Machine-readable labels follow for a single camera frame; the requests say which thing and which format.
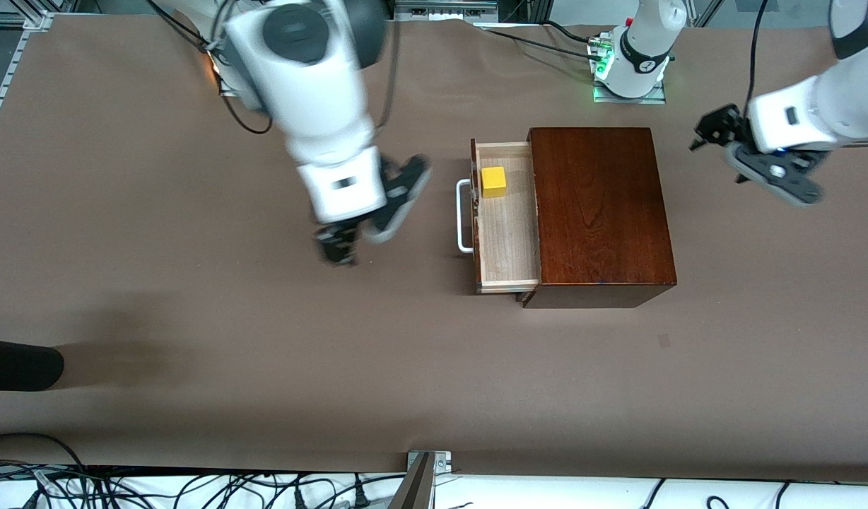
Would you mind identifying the yellow cube block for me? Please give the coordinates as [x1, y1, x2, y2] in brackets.
[481, 166, 508, 199]

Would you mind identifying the wooden drawer with white handle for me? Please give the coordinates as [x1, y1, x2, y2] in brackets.
[457, 141, 542, 294]

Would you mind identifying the brown table cover sheet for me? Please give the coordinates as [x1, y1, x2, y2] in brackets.
[0, 14, 868, 483]

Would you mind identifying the dark brown wooden cabinet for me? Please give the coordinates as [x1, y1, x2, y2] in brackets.
[517, 127, 679, 309]

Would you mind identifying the black cylindrical object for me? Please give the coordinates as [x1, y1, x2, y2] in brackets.
[0, 338, 65, 392]

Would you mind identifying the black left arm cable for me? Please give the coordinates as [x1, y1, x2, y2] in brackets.
[744, 0, 768, 107]

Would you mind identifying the aluminium arm base plate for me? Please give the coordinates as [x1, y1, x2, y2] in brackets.
[593, 28, 668, 105]

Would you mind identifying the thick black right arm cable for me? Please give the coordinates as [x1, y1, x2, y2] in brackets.
[148, 0, 274, 136]
[374, 18, 401, 135]

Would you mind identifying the black plug cable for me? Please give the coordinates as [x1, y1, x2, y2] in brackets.
[349, 475, 406, 509]
[291, 477, 350, 509]

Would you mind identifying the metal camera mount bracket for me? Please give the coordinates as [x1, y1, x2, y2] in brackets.
[388, 449, 452, 509]

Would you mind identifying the aluminium frame structure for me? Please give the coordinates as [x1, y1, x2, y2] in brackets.
[393, 0, 548, 22]

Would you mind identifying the aluminium profile rail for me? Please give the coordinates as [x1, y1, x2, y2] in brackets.
[0, 11, 53, 149]

